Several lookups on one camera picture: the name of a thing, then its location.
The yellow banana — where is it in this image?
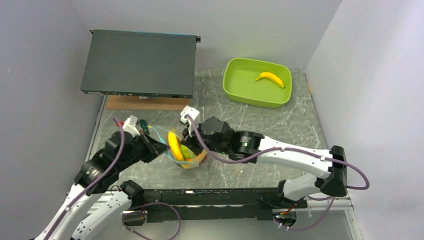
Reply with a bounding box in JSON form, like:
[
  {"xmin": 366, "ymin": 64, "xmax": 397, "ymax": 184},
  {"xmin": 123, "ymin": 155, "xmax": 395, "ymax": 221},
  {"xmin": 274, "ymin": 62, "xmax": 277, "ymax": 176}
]
[
  {"xmin": 255, "ymin": 72, "xmax": 285, "ymax": 89},
  {"xmin": 167, "ymin": 131, "xmax": 184, "ymax": 162}
]

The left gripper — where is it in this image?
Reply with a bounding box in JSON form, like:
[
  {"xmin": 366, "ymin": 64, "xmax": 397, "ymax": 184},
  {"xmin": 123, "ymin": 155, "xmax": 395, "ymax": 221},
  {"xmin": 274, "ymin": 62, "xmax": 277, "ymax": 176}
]
[{"xmin": 117, "ymin": 129, "xmax": 171, "ymax": 171}]

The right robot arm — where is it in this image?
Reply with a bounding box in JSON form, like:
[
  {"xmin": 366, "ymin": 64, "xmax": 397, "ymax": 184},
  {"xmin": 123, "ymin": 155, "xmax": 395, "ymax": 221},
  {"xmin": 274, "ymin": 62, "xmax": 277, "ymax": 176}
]
[{"xmin": 180, "ymin": 114, "xmax": 347, "ymax": 208}]

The green plastic bin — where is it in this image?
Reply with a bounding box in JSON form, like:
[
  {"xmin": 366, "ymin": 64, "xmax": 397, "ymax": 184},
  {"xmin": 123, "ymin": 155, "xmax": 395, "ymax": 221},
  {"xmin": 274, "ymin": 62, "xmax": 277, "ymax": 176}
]
[{"xmin": 222, "ymin": 57, "xmax": 293, "ymax": 108}]

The wooden block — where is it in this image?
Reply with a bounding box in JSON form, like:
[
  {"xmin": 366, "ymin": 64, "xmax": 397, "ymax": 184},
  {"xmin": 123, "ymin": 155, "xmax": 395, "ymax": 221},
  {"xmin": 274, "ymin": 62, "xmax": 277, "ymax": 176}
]
[{"xmin": 104, "ymin": 95, "xmax": 191, "ymax": 111}]

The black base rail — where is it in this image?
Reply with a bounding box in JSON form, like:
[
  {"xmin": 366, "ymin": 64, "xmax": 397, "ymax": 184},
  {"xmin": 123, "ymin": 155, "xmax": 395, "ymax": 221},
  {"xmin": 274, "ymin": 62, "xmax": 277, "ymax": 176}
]
[{"xmin": 131, "ymin": 187, "xmax": 308, "ymax": 223}]

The yellow banana behind mango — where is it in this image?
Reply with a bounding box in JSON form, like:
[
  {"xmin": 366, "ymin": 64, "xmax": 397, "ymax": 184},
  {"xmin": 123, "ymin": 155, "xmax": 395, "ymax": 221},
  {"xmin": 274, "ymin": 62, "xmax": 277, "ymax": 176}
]
[{"xmin": 255, "ymin": 72, "xmax": 285, "ymax": 89}]

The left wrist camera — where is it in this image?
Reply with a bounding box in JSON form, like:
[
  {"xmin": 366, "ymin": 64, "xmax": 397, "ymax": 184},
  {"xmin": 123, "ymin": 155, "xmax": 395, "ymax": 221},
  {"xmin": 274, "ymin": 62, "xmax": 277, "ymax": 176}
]
[{"xmin": 116, "ymin": 115, "xmax": 141, "ymax": 137}]

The dark grey rack box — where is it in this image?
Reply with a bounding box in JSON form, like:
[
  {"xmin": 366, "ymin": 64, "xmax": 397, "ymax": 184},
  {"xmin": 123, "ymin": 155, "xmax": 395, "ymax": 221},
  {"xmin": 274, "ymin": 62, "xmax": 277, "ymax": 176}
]
[{"xmin": 80, "ymin": 29, "xmax": 201, "ymax": 99}]

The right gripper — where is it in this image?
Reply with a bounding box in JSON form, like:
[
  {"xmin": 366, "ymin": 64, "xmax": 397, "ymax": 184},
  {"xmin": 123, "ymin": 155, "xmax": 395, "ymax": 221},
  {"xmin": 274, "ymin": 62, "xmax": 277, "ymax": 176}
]
[{"xmin": 180, "ymin": 120, "xmax": 229, "ymax": 157}]

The aluminium frame rail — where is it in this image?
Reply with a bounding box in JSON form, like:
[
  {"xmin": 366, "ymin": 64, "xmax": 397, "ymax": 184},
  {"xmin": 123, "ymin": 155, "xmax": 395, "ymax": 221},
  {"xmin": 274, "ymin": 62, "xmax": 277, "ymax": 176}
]
[{"xmin": 52, "ymin": 188, "xmax": 362, "ymax": 240}]

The clear zip top bag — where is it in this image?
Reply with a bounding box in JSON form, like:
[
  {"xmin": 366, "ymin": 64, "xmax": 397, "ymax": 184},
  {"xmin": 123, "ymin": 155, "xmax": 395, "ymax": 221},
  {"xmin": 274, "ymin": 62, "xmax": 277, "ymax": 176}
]
[{"xmin": 148, "ymin": 125, "xmax": 208, "ymax": 170}]

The orange yellow mango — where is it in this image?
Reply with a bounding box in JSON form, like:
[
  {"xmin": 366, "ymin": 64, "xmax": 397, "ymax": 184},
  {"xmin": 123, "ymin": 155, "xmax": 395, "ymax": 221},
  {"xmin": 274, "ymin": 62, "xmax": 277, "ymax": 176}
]
[{"xmin": 181, "ymin": 150, "xmax": 207, "ymax": 169}]

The green lime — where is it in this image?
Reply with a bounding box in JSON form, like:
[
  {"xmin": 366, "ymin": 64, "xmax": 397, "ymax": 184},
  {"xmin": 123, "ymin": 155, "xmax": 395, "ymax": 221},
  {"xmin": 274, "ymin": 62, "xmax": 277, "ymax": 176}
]
[{"xmin": 180, "ymin": 145, "xmax": 195, "ymax": 162}]

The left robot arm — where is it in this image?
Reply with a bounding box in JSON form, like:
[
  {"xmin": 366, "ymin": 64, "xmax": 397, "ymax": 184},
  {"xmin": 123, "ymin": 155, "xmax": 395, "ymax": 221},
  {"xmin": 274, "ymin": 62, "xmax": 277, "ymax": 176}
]
[{"xmin": 36, "ymin": 130, "xmax": 169, "ymax": 240}]

